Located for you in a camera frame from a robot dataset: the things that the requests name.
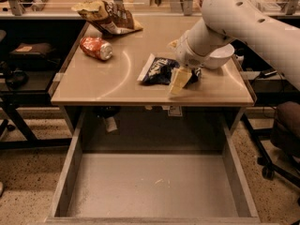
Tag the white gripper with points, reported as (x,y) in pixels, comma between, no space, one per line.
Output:
(187,54)

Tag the blue chip bag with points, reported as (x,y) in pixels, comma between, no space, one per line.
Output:
(158,70)

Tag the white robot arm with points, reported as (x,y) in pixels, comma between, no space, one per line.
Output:
(222,21)

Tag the brown chip bag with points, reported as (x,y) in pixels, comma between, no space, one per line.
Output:
(108,17)

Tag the open grey drawer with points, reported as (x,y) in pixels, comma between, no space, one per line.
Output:
(154,170)

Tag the white bowl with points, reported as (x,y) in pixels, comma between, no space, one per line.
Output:
(219,57)

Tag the white paper tag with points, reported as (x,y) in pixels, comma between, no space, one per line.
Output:
(175,111)

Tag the red soda can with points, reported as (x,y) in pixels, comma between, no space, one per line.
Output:
(96,47)

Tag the black side table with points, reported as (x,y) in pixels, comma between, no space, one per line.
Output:
(34,92)

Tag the black office chair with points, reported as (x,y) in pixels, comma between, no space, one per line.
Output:
(285,135)

